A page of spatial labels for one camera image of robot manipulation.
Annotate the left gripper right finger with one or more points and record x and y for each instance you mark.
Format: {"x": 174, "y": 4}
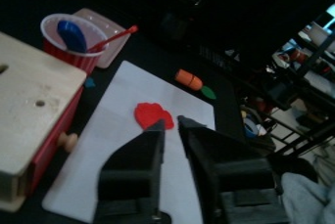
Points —
{"x": 230, "y": 182}

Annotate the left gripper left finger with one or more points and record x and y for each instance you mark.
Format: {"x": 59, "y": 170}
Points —
{"x": 130, "y": 175}

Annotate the red drawer with wooden knob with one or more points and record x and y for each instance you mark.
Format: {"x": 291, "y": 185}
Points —
{"x": 52, "y": 140}

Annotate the wooden drawer box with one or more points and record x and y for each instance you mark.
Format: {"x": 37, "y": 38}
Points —
{"x": 29, "y": 110}

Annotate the red play dough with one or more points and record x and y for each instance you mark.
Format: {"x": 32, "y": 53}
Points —
{"x": 147, "y": 113}

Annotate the blue tape roll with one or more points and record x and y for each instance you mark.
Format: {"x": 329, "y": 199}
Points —
{"x": 252, "y": 128}

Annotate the grey fabric cloth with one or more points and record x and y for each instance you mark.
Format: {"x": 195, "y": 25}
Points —
{"x": 309, "y": 198}

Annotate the red plastic utensil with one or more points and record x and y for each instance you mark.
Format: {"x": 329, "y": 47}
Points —
{"x": 115, "y": 37}

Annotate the pink plastic tray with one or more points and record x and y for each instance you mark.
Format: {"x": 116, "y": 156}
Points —
{"x": 114, "y": 38}

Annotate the green toy carrot top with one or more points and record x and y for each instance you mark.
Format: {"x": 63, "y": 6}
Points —
{"x": 208, "y": 92}

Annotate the orange toy carrot piece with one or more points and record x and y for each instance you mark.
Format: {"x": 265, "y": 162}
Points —
{"x": 189, "y": 79}

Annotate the small blue toy piece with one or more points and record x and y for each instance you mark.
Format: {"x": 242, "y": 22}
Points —
{"x": 90, "y": 82}

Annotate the blue plastic utensil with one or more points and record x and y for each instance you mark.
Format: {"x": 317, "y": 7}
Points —
{"x": 71, "y": 35}

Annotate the white container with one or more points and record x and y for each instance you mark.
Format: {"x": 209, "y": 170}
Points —
{"x": 320, "y": 34}

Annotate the red plastic cup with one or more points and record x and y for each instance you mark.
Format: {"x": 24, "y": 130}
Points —
{"x": 76, "y": 60}

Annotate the black metal shelf rack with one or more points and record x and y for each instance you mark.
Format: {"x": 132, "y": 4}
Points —
{"x": 300, "y": 81}

